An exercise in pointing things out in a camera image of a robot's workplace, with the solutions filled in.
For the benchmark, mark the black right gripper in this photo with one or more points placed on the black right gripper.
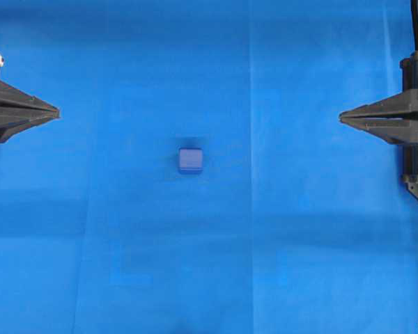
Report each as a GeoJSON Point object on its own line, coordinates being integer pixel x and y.
{"type": "Point", "coordinates": [368, 118]}

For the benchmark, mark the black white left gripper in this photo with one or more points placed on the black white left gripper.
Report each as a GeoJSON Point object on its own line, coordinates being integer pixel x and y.
{"type": "Point", "coordinates": [11, 125]}

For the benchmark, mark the blue block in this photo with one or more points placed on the blue block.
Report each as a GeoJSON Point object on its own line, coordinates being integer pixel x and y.
{"type": "Point", "coordinates": [190, 160]}

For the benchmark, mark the blue table cloth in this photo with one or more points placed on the blue table cloth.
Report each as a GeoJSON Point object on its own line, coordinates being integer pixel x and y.
{"type": "Point", "coordinates": [297, 224]}

